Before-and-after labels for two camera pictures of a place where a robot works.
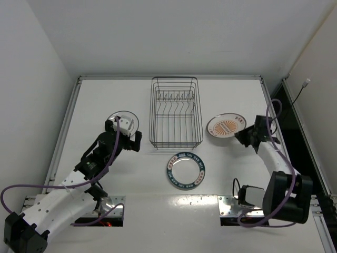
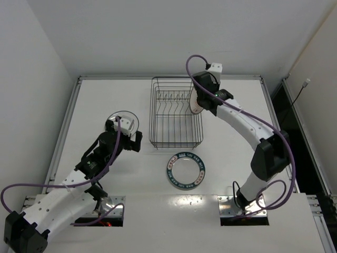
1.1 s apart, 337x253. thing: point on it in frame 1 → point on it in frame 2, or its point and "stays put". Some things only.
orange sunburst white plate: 225,125 → 195,107
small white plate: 135,125 stays put
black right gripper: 247,135 → 201,103
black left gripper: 130,142 stays put
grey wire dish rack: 176,119 stays put
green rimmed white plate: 186,171 stays put
